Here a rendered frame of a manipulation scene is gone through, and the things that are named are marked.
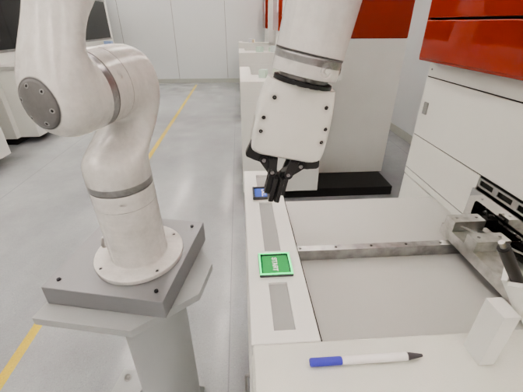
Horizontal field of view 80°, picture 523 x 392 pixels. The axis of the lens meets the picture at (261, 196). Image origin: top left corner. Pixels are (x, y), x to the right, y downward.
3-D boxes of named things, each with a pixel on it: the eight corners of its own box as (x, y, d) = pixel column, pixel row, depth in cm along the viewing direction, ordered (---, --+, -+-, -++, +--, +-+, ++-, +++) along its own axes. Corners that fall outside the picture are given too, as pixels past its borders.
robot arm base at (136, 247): (76, 284, 63) (42, 208, 53) (117, 226, 79) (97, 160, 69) (169, 287, 62) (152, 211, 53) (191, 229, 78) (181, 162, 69)
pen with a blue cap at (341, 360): (420, 348, 39) (309, 355, 38) (425, 356, 38) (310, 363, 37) (419, 354, 39) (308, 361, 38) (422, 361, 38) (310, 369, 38)
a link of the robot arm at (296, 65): (335, 58, 42) (329, 81, 44) (272, 43, 41) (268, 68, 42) (356, 65, 35) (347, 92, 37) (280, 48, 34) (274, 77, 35)
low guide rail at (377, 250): (479, 247, 81) (482, 238, 79) (484, 252, 79) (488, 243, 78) (286, 256, 78) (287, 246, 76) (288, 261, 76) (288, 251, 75)
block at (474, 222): (473, 222, 80) (477, 212, 79) (482, 230, 77) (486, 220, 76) (444, 223, 80) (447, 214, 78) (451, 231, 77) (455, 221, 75)
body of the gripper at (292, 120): (335, 75, 43) (312, 151, 48) (262, 59, 42) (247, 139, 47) (352, 85, 37) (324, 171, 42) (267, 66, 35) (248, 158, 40)
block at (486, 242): (496, 241, 73) (500, 231, 72) (507, 250, 70) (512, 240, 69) (463, 243, 73) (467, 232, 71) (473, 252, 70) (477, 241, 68)
